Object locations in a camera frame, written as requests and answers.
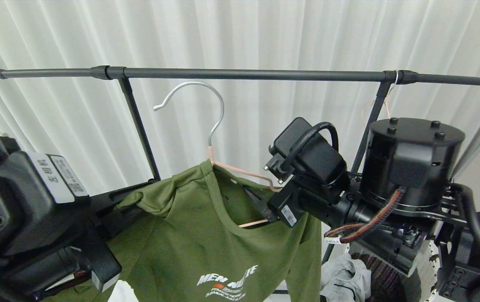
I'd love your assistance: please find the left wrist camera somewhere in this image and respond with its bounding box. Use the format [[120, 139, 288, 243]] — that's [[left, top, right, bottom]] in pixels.
[[0, 135, 90, 257]]

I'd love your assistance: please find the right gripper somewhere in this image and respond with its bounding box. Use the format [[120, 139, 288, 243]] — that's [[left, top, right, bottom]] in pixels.
[[267, 177, 367, 236]]

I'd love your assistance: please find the white curtain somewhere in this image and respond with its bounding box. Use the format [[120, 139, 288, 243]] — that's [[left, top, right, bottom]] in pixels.
[[0, 0, 480, 198]]

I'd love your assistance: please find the pale grey garment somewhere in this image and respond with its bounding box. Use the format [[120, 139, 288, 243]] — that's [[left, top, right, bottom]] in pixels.
[[319, 253, 373, 302]]

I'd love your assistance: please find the black cable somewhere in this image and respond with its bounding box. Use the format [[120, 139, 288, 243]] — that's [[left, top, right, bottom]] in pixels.
[[281, 121, 340, 171], [449, 182, 480, 271]]

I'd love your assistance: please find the pink clothes hanger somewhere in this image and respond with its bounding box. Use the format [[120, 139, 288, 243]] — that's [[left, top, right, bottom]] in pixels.
[[153, 81, 283, 229], [361, 94, 392, 122]]

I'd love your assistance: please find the green short-sleeved shirt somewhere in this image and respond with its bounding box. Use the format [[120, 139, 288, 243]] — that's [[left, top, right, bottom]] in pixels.
[[43, 159, 322, 302]]

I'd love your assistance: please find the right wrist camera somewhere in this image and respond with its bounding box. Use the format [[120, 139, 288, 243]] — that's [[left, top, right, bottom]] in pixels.
[[264, 117, 350, 191]]

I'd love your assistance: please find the black clothes rack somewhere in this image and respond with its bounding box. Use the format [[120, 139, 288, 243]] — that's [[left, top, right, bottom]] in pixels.
[[0, 65, 480, 294]]

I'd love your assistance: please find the white laundry basket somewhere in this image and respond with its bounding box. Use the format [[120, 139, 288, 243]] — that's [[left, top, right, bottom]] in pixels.
[[342, 241, 441, 302]]

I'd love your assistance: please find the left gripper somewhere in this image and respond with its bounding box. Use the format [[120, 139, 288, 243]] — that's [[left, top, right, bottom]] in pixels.
[[1, 226, 122, 300]]

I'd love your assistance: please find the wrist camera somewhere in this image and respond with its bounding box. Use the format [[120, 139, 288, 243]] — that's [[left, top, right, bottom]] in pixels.
[[0, 135, 90, 257], [264, 117, 350, 191]]

